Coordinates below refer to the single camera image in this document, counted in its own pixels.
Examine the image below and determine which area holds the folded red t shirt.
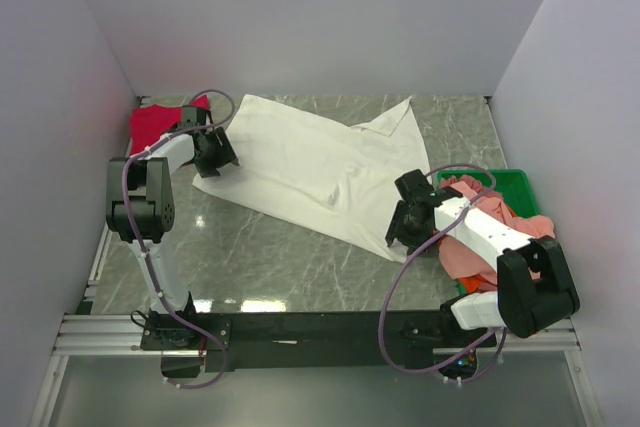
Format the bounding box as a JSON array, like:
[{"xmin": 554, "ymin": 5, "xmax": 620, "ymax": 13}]
[{"xmin": 130, "ymin": 94, "xmax": 212, "ymax": 162}]

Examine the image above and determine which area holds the orange t shirt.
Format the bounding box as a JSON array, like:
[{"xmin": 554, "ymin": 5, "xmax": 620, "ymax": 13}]
[{"xmin": 458, "ymin": 275, "xmax": 497, "ymax": 293}]

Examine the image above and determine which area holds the white t shirt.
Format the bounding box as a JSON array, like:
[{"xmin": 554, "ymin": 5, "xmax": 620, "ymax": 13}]
[{"xmin": 192, "ymin": 95, "xmax": 430, "ymax": 263}]

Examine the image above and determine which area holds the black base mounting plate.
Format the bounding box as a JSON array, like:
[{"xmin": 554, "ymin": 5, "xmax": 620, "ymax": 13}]
[{"xmin": 140, "ymin": 310, "xmax": 497, "ymax": 378}]

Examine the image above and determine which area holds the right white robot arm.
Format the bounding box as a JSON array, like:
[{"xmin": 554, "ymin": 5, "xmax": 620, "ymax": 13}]
[{"xmin": 385, "ymin": 169, "xmax": 580, "ymax": 346}]

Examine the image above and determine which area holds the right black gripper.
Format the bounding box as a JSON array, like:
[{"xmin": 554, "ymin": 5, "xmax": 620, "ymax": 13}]
[{"xmin": 384, "ymin": 200, "xmax": 433, "ymax": 256}]

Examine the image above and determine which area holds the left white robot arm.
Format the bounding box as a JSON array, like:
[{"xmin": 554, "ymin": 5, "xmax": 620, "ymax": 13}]
[{"xmin": 106, "ymin": 105, "xmax": 239, "ymax": 349}]

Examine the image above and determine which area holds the pink t shirt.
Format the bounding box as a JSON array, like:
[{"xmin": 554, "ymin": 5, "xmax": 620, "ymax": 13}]
[{"xmin": 436, "ymin": 186, "xmax": 556, "ymax": 286}]

